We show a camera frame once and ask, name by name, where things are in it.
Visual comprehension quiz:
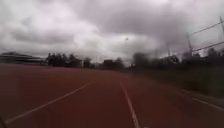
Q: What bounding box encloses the grey kerb strip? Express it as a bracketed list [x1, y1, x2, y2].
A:
[178, 88, 224, 105]

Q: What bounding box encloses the long low building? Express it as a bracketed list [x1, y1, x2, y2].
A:
[0, 50, 47, 66]

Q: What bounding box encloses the tall wire fence with poles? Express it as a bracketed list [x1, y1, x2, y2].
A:
[164, 15, 224, 60]

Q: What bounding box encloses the row of dark trees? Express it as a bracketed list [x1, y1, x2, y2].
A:
[44, 47, 224, 71]

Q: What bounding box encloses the red running track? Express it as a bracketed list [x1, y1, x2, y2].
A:
[0, 63, 224, 128]

